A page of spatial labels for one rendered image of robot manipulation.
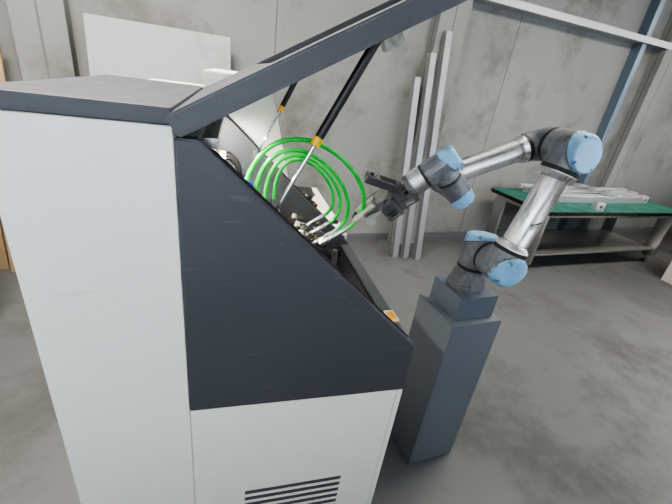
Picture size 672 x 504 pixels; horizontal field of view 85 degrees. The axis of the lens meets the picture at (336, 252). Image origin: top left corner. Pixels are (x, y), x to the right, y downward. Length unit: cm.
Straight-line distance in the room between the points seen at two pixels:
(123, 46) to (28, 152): 247
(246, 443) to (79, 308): 57
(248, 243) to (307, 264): 14
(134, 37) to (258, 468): 279
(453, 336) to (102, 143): 126
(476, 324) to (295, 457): 81
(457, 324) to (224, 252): 98
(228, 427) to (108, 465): 30
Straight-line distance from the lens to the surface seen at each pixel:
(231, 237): 76
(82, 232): 80
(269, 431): 113
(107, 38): 322
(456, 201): 116
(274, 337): 90
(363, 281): 129
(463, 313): 150
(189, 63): 317
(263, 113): 140
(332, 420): 115
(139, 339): 91
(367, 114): 372
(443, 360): 156
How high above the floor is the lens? 158
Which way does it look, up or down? 25 degrees down
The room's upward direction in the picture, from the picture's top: 8 degrees clockwise
